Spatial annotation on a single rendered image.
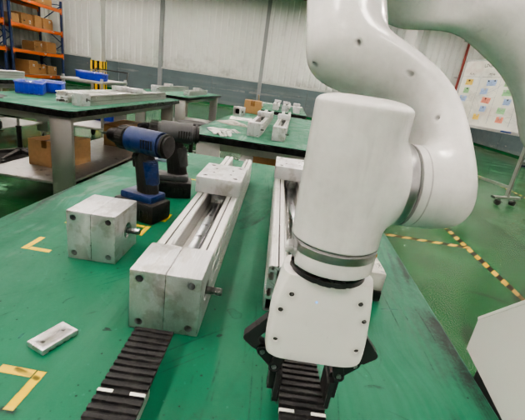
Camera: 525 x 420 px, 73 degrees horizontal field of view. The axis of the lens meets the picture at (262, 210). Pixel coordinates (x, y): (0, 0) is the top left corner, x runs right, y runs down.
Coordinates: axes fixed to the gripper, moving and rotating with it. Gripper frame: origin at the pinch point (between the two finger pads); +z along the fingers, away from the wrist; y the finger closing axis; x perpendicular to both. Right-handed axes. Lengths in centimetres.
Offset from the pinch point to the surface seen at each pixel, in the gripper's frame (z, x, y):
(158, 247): -5.5, 17.0, -22.4
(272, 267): -3.8, 19.2, -4.4
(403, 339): 4.0, 16.3, 18.3
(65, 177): 55, 219, -157
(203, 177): -8, 51, -23
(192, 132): -16, 70, -30
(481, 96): -60, 556, 297
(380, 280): -0.6, 26.6, 16.1
